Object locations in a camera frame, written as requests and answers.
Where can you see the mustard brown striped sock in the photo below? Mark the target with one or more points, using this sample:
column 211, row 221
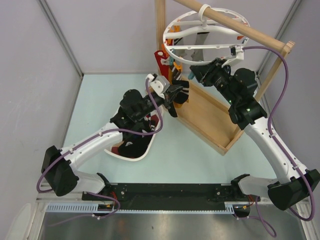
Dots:
column 179, row 105

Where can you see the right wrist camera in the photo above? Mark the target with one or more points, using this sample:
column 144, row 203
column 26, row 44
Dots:
column 236, row 55

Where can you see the yellow clip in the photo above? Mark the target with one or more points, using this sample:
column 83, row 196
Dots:
column 179, row 67

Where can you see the black sock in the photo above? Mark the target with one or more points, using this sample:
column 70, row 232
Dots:
column 183, row 95

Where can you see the white laundry basket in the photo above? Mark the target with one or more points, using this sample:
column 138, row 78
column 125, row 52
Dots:
column 108, row 149

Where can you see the teal clip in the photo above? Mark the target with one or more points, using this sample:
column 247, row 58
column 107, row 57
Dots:
column 191, row 76

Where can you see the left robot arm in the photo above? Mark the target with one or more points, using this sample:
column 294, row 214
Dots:
column 129, row 134

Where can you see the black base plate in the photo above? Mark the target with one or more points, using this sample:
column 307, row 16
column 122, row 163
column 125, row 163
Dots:
column 175, row 197

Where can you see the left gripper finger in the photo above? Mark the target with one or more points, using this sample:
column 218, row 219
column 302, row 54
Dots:
column 171, row 109
column 180, row 89

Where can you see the wooden hanger stand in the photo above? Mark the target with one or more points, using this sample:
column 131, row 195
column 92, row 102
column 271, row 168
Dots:
column 204, row 114

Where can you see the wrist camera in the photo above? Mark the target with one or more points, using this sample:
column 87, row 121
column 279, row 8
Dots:
column 158, row 83
column 236, row 55

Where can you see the white cable duct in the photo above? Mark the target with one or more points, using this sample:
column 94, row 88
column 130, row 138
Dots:
column 107, row 207

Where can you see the white round clip hanger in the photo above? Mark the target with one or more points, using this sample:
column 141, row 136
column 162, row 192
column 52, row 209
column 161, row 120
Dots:
column 190, row 37

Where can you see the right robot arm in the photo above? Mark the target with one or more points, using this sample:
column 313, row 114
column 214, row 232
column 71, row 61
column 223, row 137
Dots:
column 289, row 187

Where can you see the red patterned sock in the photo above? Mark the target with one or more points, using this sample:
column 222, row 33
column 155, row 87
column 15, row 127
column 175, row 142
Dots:
column 163, row 64

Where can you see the pile of dark socks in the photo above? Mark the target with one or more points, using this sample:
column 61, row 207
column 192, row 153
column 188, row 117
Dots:
column 136, row 146

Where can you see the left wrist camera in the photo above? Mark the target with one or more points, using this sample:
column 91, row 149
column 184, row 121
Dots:
column 158, row 83

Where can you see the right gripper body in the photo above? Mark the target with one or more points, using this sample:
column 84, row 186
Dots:
column 217, row 75

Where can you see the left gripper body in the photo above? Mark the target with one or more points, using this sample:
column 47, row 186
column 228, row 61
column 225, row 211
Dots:
column 167, row 100

